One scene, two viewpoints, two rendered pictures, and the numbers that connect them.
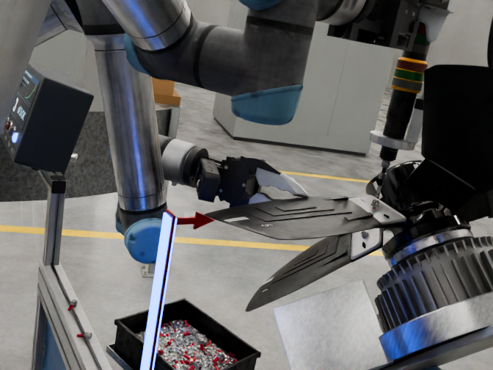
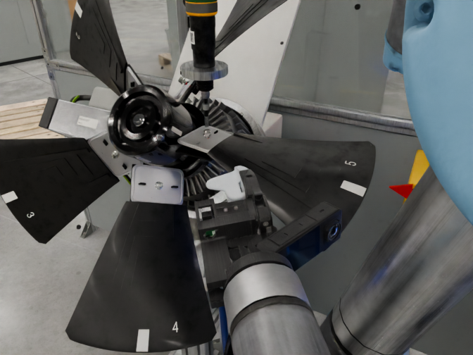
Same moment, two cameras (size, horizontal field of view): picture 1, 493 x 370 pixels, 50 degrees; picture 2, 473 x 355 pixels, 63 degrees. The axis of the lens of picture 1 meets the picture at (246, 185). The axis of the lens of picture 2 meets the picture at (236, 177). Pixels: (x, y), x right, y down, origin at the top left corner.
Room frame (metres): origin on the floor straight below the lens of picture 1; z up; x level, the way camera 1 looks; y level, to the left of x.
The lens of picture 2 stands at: (1.04, 0.31, 1.46)
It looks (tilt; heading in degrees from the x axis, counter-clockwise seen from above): 32 degrees down; 241
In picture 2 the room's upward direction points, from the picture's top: straight up
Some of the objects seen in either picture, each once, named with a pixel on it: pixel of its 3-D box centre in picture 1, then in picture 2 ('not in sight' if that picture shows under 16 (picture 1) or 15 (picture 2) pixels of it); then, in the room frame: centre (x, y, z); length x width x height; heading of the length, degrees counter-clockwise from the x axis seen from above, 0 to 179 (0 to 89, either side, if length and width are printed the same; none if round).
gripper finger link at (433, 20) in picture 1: (436, 20); not in sight; (0.77, -0.21, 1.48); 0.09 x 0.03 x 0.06; 125
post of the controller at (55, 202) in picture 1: (53, 221); not in sight; (1.05, 0.39, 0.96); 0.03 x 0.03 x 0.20; 34
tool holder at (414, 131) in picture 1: (406, 114); (202, 37); (0.80, -0.21, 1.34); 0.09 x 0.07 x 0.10; 69
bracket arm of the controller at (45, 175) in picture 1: (47, 169); not in sight; (1.13, 0.45, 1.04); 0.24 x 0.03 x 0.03; 34
